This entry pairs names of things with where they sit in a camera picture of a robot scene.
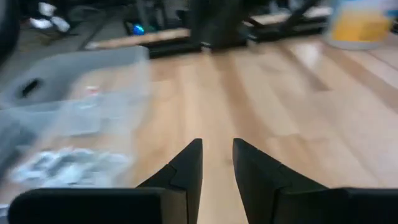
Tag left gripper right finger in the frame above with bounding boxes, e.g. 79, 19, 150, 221
232, 138, 330, 224

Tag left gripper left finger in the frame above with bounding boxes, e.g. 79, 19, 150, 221
136, 138, 204, 224

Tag small white printed packet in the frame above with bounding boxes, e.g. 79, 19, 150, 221
9, 152, 72, 187
71, 149, 130, 184

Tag red-printed white packet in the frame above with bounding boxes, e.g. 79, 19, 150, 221
83, 85, 102, 96

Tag white-lidded wipes canister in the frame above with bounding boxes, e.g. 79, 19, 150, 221
323, 0, 396, 50

